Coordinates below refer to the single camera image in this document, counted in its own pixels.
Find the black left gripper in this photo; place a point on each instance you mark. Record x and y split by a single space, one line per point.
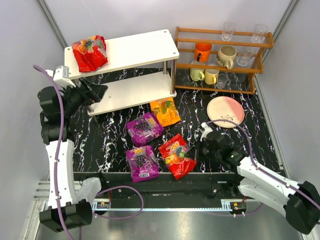
88 92

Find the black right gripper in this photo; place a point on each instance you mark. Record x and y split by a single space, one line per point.
198 147

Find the small red candy bag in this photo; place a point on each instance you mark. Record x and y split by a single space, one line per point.
174 154

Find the large red candy bag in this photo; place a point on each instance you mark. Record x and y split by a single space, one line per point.
90 53

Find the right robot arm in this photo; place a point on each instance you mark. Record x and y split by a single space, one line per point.
298 202

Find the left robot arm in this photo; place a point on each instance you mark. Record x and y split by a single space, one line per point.
67 208

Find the white two-tier shelf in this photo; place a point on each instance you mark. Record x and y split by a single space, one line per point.
140 70

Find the yellow mango candy bag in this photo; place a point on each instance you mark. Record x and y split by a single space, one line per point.
165 111

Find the purple candy bag upper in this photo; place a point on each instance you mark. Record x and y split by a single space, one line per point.
144 129

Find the purple candy bag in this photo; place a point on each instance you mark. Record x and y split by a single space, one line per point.
142 164
144 129

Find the purple candy bag lower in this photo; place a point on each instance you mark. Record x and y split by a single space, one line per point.
142 164

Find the clear glass bottom shelf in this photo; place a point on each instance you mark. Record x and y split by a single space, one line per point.
222 80

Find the clear glass shelf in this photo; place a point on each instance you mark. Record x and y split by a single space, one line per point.
244 57
222 80

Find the clear glass middle shelf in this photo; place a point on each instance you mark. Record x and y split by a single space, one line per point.
244 57

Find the pink beige plate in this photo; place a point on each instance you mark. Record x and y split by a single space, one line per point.
225 108

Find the yellow mug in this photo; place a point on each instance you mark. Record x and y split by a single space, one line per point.
210 76

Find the green mug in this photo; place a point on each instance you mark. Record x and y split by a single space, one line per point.
197 74

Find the wooden cup rack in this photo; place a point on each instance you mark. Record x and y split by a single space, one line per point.
257 66

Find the beige ceramic mug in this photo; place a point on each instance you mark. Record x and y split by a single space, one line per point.
226 56

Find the orange mug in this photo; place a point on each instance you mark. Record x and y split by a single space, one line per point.
202 51

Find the clear glass top left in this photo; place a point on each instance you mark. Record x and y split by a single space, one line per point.
228 30

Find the clear glass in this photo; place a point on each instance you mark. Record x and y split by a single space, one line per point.
228 30
258 33

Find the clear glass top right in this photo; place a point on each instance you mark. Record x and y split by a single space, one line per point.
258 33

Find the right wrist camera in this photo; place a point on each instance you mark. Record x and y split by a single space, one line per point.
205 129

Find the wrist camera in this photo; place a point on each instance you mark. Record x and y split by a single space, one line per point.
205 129
61 76

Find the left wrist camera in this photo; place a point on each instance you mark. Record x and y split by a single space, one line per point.
61 76

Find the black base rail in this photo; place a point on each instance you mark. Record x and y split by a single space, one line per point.
195 190

